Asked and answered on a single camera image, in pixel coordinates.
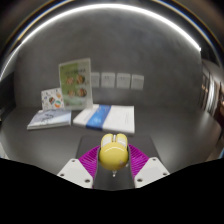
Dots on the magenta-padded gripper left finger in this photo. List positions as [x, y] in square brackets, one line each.
[81, 168]

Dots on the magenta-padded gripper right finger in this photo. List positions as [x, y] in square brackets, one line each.
[145, 168]

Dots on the yellow computer mouse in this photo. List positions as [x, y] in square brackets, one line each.
[113, 155]

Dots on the black mouse pad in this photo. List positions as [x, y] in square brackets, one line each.
[89, 143]

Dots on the grey-blue cover book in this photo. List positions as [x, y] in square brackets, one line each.
[50, 119]

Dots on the white book with blue band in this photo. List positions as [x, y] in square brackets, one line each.
[113, 118]

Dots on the white sticker sheet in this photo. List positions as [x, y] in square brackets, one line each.
[52, 99]

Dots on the green food menu sheet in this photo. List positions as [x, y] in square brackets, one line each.
[76, 83]

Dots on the white wall socket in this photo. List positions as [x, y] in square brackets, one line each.
[96, 80]
[108, 80]
[137, 82]
[123, 80]

